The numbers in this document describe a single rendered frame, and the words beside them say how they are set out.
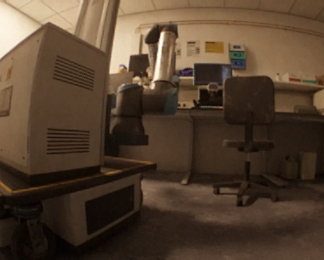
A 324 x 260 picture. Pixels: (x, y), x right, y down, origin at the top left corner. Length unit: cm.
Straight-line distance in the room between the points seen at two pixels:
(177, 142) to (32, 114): 221
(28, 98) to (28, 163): 20
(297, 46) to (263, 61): 76
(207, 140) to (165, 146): 59
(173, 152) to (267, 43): 228
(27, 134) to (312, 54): 365
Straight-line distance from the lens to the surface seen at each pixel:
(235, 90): 144
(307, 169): 259
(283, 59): 324
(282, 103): 285
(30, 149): 60
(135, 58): 289
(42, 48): 65
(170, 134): 260
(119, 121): 98
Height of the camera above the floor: 49
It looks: 2 degrees up
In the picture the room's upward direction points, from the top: 2 degrees clockwise
